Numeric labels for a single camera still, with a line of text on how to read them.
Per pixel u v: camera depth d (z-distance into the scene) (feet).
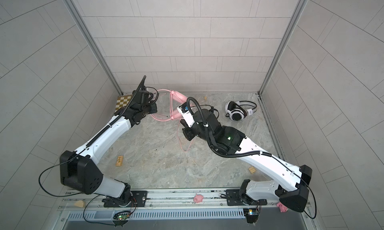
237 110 3.16
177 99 2.47
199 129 1.56
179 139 2.99
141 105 2.04
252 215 2.23
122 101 3.47
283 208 2.19
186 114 1.70
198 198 2.29
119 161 2.68
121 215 2.10
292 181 1.25
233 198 2.34
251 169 2.59
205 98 3.74
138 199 2.33
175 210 2.24
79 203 2.26
